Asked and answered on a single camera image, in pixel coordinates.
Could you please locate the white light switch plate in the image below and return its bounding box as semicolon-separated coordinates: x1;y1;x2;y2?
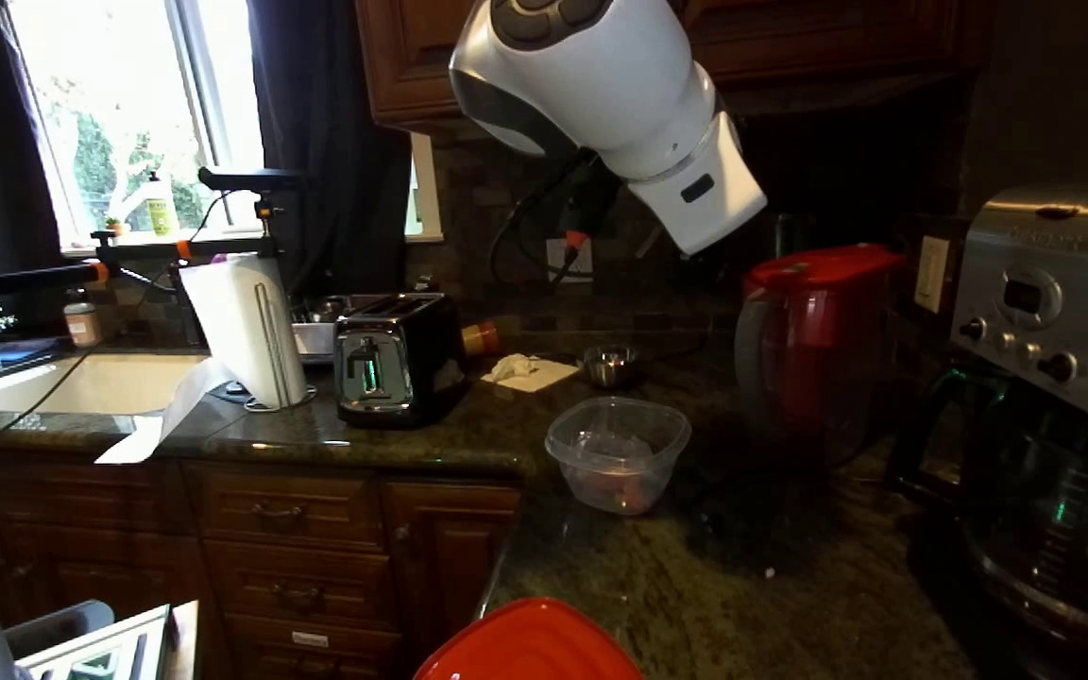
910;233;954;316

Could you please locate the small white bowl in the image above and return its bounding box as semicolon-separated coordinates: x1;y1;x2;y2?
286;314;340;364

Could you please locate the kitchen sink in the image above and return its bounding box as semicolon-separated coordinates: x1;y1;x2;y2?
0;348;215;421

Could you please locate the green soap bottle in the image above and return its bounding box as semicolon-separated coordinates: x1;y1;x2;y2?
140;168;184;243

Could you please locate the white dishwasher rack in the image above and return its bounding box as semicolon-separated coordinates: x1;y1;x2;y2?
7;596;204;680

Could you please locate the brown wooden upper cabinet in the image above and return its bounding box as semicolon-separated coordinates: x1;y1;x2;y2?
352;0;995;134

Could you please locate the brown wooden cabinet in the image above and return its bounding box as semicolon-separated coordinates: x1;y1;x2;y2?
0;451;524;680
352;0;995;134

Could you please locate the clear plastic food container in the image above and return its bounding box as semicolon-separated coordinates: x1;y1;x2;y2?
541;394;695;518

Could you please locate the small orange red item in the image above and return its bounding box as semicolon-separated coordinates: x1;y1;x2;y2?
459;316;505;360

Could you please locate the window with white frame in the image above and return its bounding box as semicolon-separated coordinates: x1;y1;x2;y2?
7;0;449;258

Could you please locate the black chrome toaster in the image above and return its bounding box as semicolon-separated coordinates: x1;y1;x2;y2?
332;289;473;432

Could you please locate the small metal bowl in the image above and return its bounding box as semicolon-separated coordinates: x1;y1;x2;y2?
578;345;647;394

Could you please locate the red jug lid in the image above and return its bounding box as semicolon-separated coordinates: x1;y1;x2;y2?
745;243;906;301

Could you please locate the brown wooden lower cabinet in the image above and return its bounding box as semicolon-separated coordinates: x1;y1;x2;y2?
0;451;524;680

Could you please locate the red transparent jug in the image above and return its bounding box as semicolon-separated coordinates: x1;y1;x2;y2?
730;260;906;471

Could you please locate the white paper sheet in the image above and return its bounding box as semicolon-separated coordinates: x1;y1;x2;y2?
92;357;242;471

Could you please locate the silver black coffee maker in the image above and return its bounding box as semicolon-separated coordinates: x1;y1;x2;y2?
889;187;1088;680

